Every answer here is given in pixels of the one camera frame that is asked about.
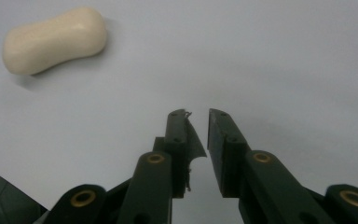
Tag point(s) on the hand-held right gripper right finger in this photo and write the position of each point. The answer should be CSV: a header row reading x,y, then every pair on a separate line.
x,y
230,155

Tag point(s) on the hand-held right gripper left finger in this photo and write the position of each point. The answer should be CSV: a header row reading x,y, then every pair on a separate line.
x,y
175,146

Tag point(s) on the cream soap bar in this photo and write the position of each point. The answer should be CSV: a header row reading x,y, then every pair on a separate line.
x,y
54,40

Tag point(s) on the dark cloth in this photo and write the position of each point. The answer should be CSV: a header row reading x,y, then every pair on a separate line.
x,y
3,199

